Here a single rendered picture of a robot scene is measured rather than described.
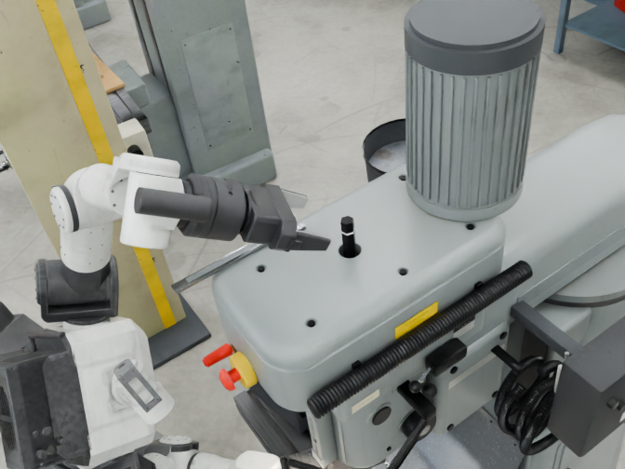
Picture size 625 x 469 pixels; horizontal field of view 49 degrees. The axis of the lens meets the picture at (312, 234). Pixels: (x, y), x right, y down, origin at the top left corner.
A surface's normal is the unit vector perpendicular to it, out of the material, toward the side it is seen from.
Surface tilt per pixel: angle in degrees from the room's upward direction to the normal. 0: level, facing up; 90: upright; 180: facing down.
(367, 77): 0
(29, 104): 90
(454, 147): 90
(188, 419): 0
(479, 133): 90
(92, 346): 58
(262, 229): 90
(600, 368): 0
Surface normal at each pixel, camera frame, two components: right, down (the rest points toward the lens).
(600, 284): -0.11, -0.72
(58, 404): 0.65, -0.11
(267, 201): 0.39, -0.77
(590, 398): -0.82, 0.45
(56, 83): 0.56, 0.52
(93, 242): 0.53, 0.74
